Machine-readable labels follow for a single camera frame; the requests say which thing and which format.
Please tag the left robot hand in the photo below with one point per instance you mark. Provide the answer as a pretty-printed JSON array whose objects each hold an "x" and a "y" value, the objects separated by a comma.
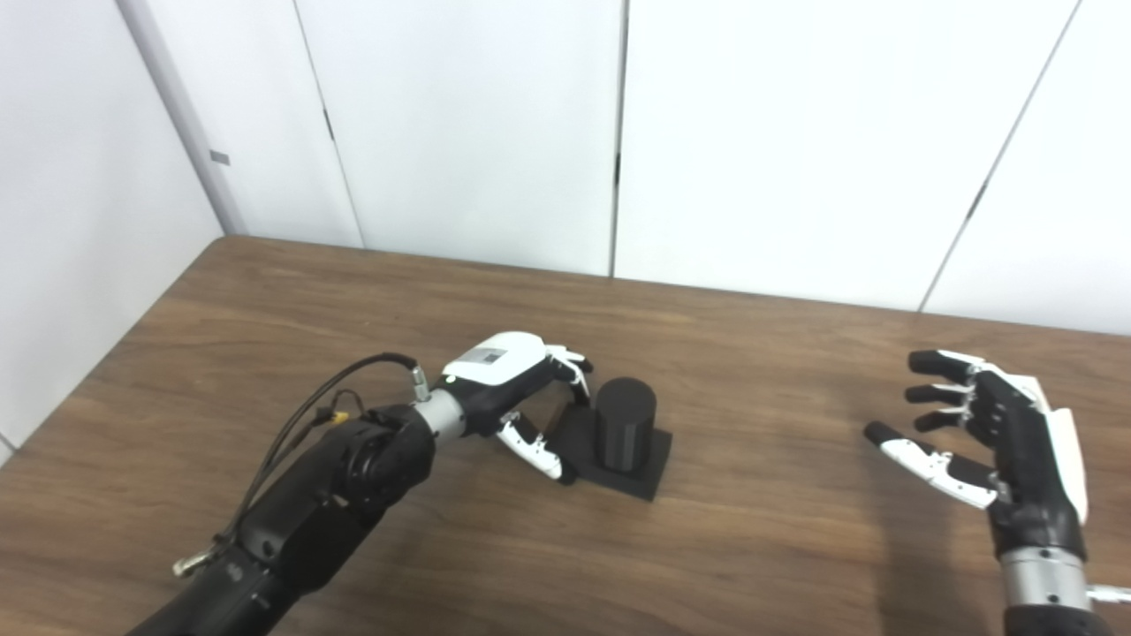
[{"x": 495, "y": 362}]

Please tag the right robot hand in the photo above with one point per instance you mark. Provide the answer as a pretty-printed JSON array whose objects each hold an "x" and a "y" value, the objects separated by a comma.
[{"x": 1029, "y": 468}]

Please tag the black peg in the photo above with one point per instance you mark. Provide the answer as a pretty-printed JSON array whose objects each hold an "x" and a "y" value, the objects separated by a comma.
[{"x": 623, "y": 424}]

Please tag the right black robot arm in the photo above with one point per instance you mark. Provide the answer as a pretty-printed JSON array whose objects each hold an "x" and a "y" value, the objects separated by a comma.
[{"x": 1043, "y": 583}]

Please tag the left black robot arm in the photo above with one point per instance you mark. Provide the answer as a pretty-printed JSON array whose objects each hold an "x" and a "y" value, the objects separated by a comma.
[{"x": 309, "y": 521}]

